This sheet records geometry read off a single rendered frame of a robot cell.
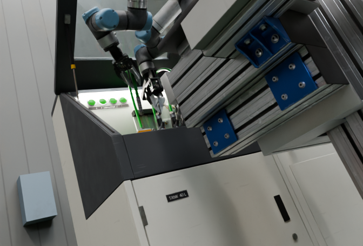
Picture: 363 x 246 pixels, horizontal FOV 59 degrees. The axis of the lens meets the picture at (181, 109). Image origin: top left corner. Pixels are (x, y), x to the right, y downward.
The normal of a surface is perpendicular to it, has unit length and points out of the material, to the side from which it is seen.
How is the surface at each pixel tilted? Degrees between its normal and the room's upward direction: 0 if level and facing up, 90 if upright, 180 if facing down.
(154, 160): 90
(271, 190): 90
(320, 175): 90
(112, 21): 125
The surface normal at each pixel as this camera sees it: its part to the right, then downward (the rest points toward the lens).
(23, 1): 0.53, -0.49
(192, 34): -0.78, 0.03
